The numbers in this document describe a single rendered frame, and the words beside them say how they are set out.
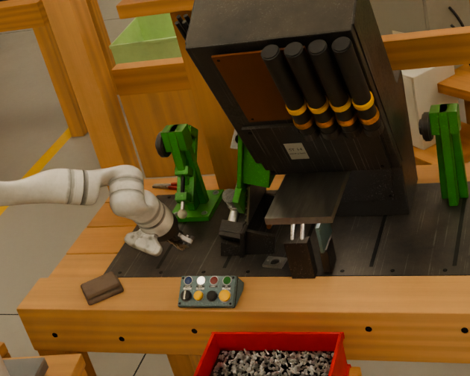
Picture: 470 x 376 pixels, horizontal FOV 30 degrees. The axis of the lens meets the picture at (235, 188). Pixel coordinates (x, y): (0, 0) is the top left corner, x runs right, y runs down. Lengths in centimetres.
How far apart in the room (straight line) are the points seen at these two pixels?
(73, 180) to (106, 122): 102
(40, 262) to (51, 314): 206
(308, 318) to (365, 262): 22
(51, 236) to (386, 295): 282
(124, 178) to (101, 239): 91
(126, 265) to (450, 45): 106
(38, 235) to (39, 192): 299
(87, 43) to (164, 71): 24
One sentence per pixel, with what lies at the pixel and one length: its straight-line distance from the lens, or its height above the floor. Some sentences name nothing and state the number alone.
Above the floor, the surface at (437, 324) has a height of 87.
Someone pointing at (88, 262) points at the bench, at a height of 88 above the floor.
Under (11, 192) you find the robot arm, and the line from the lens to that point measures 170.
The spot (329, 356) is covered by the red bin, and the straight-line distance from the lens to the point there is 199.
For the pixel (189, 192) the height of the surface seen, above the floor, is 98.
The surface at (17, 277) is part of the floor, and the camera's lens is 442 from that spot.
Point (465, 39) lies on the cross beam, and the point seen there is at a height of 126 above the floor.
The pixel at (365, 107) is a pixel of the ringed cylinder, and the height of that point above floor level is 139.
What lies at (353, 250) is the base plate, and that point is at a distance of 225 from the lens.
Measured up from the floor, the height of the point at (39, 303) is 90.
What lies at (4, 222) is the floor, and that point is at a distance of 496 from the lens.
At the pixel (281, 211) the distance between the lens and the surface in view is 203.
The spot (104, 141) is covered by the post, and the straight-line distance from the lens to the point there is 277.
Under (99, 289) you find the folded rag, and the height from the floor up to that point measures 93.
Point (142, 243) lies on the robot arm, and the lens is 190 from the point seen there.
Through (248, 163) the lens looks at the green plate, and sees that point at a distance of 218.
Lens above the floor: 217
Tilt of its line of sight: 29 degrees down
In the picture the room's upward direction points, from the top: 15 degrees counter-clockwise
